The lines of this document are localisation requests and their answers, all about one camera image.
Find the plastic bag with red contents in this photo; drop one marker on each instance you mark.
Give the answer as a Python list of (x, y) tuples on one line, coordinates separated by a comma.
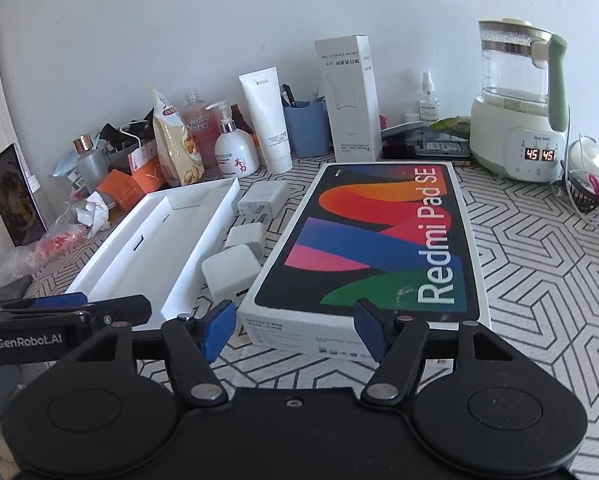
[(59, 240)]

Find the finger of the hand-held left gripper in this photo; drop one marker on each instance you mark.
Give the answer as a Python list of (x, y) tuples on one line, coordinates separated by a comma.
[(59, 302), (127, 310)]

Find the frosted bottle with gold cap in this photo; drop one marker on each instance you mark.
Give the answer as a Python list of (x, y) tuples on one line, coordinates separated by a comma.
[(91, 165)]

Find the crumpled white tissue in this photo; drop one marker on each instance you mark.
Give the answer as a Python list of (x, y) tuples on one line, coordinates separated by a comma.
[(91, 212)]

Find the white box tray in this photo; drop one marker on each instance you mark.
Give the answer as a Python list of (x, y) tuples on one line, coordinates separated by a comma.
[(189, 240)]

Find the green packet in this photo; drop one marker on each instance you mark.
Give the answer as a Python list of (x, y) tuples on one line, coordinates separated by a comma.
[(452, 125)]

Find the pink clear bottle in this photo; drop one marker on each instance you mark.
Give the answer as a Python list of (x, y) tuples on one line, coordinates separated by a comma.
[(199, 125)]

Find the white cosmetic tube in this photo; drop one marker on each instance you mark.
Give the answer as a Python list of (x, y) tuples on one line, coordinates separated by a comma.
[(269, 120)]

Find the blue face mask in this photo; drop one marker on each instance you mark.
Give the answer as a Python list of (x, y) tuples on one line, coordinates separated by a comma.
[(64, 166)]

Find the yellow snack bag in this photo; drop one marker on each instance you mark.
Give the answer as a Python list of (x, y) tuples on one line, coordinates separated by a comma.
[(177, 145)]

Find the small white charger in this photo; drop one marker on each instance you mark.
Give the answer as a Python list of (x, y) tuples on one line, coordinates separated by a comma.
[(242, 237)]

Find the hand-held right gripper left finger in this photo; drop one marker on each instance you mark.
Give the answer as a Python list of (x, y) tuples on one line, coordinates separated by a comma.
[(219, 327)]

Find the blue pen holder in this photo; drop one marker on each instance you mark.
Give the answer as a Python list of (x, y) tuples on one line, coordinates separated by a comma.
[(307, 130)]

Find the colourful tablet box lid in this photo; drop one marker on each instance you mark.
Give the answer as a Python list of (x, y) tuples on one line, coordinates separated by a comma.
[(379, 240)]

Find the tall white carton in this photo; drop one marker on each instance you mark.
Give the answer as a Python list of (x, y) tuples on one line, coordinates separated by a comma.
[(349, 100)]

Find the white round device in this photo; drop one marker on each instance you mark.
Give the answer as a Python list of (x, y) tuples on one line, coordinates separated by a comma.
[(587, 157)]

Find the grey calculator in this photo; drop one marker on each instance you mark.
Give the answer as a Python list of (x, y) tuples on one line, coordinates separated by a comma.
[(439, 142)]

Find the white charger with prongs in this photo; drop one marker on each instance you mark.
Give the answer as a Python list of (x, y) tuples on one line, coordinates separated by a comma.
[(264, 197)]

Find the standing tablet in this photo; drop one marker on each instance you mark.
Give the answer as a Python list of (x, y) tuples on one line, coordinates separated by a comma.
[(14, 195)]

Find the large white charger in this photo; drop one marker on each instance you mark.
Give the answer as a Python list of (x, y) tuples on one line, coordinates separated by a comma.
[(229, 270)]

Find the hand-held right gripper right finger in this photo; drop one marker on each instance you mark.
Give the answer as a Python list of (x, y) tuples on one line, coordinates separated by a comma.
[(372, 327)]

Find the white pump bottle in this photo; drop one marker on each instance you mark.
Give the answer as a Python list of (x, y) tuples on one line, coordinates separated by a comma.
[(237, 152)]

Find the dark tray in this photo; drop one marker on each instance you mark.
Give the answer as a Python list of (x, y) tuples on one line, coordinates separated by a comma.
[(399, 152)]

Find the dark flat object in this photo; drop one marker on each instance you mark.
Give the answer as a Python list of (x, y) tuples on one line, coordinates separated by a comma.
[(4, 290)]

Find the small clear spray bottle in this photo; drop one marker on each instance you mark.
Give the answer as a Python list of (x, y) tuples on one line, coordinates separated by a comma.
[(428, 105)]

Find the white kettle base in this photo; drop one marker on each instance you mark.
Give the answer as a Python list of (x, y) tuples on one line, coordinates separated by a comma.
[(509, 145)]

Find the plain orange box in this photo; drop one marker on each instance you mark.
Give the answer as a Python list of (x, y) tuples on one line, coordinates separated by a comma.
[(122, 190)]

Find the brown bottle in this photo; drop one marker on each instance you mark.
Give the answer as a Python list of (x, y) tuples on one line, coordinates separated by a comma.
[(242, 120)]

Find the black pen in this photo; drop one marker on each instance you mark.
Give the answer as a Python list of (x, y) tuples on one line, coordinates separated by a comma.
[(288, 96)]

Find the black adapter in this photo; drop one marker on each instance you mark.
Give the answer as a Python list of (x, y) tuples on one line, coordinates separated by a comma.
[(111, 135)]

